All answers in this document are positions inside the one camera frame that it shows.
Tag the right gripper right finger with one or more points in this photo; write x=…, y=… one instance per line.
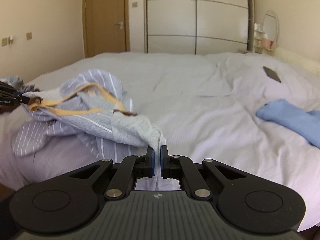
x=186, y=172

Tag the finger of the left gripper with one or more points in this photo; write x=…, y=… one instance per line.
x=10, y=96

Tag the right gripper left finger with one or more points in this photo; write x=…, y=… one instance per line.
x=128, y=172

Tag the grey white striped shirt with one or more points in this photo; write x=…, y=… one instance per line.
x=94, y=107

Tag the light blue t-shirt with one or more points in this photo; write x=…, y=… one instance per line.
x=283, y=113

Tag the white bed duvet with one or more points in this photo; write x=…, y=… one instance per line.
x=206, y=107

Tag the brown wooden door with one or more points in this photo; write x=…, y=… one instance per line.
x=105, y=26

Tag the black smartphone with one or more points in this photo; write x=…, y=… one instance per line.
x=271, y=74

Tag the white sliding wardrobe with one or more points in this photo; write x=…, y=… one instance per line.
x=199, y=26

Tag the small cosmetics shelf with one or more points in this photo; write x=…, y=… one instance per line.
x=259, y=34

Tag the pink cup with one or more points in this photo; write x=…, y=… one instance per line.
x=267, y=43

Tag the oval vanity mirror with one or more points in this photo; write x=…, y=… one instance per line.
x=271, y=26

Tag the wall switch plate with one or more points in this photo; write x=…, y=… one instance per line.
x=5, y=41

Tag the wall socket plate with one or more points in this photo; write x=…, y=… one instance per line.
x=29, y=36

